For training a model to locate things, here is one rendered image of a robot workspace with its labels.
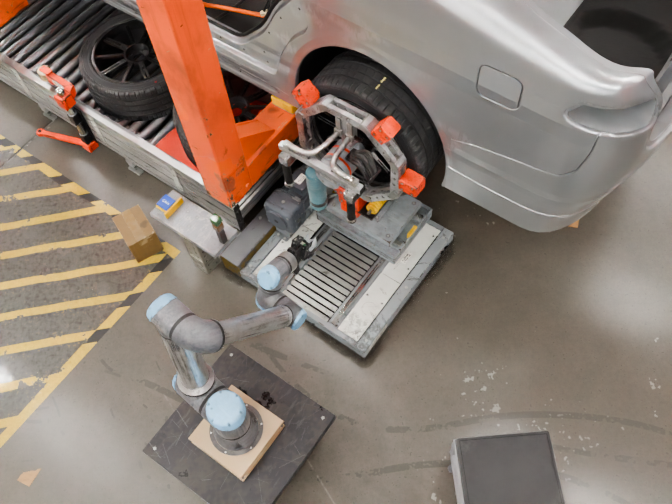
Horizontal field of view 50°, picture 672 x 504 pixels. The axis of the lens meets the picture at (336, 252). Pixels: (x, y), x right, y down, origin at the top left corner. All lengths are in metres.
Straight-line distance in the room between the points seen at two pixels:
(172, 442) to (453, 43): 2.00
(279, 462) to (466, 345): 1.12
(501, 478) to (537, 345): 0.85
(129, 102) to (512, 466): 2.68
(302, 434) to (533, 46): 1.82
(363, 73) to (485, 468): 1.69
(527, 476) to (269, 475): 1.06
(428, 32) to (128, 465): 2.35
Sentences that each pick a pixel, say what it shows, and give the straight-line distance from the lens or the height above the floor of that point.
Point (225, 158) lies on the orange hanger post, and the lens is 3.21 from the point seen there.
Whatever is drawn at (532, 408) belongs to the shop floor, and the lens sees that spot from 3.59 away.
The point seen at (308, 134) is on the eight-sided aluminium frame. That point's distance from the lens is 3.34.
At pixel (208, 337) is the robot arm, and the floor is 1.17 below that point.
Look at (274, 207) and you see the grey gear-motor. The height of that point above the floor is 0.40.
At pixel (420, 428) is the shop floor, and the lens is 3.49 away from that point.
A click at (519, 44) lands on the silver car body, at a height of 1.66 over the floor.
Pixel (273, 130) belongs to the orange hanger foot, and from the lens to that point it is 3.48.
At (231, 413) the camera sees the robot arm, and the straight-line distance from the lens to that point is 2.90.
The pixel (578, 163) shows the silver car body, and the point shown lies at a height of 1.27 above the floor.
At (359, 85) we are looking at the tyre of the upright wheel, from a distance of 2.97.
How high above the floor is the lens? 3.35
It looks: 60 degrees down
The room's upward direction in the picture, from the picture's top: 6 degrees counter-clockwise
